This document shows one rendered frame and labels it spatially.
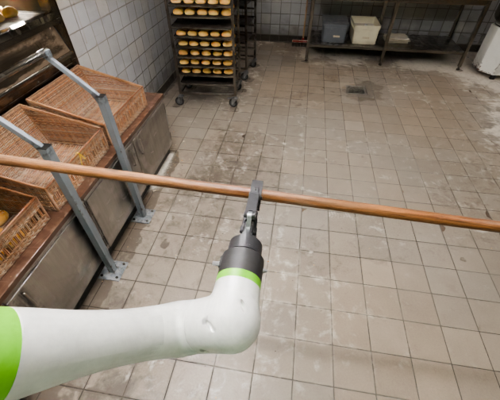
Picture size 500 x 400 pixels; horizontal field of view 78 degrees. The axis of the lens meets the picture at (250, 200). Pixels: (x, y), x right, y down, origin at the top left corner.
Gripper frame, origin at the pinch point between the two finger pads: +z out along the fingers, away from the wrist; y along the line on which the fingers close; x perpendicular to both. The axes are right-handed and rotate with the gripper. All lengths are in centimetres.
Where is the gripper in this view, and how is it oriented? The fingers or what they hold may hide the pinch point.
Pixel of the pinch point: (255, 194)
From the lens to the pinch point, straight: 81.5
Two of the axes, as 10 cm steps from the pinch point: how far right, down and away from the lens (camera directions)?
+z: 1.5, -6.9, 7.1
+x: 9.9, 1.3, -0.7
